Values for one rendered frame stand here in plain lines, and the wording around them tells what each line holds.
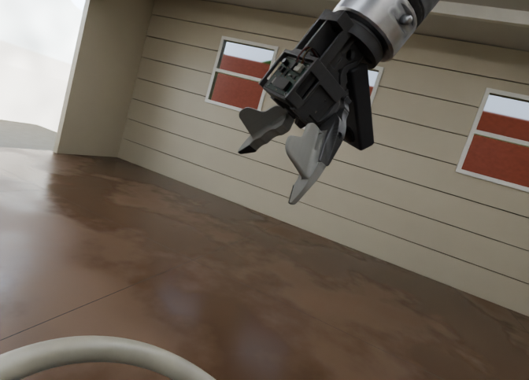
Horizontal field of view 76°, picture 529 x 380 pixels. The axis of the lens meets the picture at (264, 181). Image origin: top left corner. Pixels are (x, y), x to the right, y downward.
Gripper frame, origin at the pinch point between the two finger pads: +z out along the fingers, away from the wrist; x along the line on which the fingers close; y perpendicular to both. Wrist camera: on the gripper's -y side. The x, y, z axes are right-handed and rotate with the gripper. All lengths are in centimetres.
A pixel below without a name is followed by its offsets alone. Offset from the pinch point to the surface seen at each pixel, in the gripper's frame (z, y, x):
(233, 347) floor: 126, -166, -118
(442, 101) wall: -251, -461, -350
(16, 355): 28.4, 13.6, 4.4
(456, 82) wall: -287, -455, -348
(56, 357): 29.0, 9.5, 3.5
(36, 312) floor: 177, -53, -169
